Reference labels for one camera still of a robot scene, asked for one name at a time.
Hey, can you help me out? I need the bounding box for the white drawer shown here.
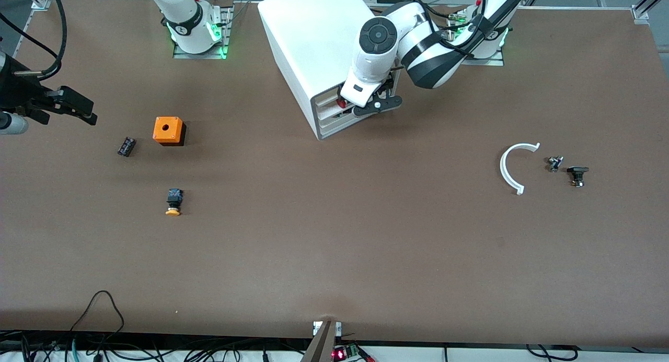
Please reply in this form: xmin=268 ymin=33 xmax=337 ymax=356
xmin=316 ymin=97 xmax=366 ymax=121
xmin=318 ymin=103 xmax=395 ymax=135
xmin=313 ymin=81 xmax=357 ymax=108

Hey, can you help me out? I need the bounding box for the yellow push button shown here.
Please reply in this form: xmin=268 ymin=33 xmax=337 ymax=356
xmin=165 ymin=189 xmax=184 ymax=217

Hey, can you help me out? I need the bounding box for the white drawer cabinet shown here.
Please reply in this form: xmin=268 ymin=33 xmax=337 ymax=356
xmin=258 ymin=0 xmax=405 ymax=141

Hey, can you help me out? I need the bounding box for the orange box with hole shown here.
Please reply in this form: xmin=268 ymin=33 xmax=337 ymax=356
xmin=153 ymin=116 xmax=187 ymax=146

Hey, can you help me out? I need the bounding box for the white curved plastic arc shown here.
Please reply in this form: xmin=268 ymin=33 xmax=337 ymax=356
xmin=500 ymin=143 xmax=541 ymax=195

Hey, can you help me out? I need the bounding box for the circuit board with red light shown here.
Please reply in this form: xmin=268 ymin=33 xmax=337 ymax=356
xmin=332 ymin=344 xmax=374 ymax=362

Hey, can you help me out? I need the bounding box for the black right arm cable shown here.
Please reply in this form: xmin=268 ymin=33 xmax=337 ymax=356
xmin=0 ymin=0 xmax=67 ymax=81

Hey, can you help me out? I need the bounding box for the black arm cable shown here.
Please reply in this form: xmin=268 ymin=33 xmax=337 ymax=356
xmin=0 ymin=0 xmax=67 ymax=81
xmin=392 ymin=0 xmax=488 ymax=70

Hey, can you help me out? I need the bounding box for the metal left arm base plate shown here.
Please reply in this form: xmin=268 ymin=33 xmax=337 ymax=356
xmin=444 ymin=9 xmax=505 ymax=66

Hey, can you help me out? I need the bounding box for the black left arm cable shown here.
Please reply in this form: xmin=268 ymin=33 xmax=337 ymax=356
xmin=392 ymin=0 xmax=488 ymax=70

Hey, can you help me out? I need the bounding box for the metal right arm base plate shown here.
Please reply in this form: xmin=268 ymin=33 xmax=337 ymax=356
xmin=172 ymin=0 xmax=234 ymax=60

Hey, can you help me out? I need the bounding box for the black cable loop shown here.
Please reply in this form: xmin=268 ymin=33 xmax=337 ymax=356
xmin=70 ymin=290 xmax=126 ymax=347

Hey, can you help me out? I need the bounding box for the small black switch part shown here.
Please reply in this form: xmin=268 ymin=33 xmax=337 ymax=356
xmin=567 ymin=166 xmax=590 ymax=188

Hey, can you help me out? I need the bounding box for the black cable tangle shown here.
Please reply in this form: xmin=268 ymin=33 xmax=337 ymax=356
xmin=0 ymin=328 xmax=314 ymax=362

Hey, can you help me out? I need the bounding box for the grey metal camera bracket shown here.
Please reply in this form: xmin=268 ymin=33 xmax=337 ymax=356
xmin=301 ymin=320 xmax=343 ymax=362

